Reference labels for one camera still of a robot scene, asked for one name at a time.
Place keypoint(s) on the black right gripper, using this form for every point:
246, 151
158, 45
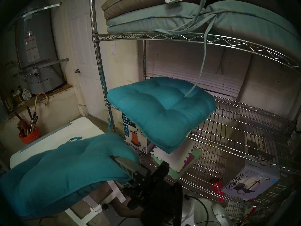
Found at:
157, 197

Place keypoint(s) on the teal tufted seat cushion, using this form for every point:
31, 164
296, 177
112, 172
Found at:
65, 171
160, 110

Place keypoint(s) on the pale blue tie cushion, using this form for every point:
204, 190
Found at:
152, 18

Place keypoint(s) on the tan flat cushion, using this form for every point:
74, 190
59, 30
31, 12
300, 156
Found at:
136, 2

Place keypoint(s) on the utility pump cardboard box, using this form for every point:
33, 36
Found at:
134, 138

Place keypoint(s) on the purple zigzag-edged paper sheet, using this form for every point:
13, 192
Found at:
189, 160

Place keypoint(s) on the white folding table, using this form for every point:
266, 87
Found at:
70, 131

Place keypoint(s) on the red plastic package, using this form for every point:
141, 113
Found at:
217, 187

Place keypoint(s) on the orange plastic bucket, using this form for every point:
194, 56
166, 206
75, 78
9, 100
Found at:
30, 138

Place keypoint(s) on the white lamp product box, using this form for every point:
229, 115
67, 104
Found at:
251, 180

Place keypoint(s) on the crumpled aluminium foil ball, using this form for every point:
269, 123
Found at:
26, 94

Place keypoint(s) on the white panel door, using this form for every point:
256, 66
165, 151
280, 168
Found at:
82, 39

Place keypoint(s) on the grey water heater tank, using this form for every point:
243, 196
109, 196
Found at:
40, 58

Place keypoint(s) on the dark LED product box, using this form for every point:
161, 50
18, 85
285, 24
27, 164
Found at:
284, 187

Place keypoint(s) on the white wall light switch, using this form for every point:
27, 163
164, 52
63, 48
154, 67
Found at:
114, 49

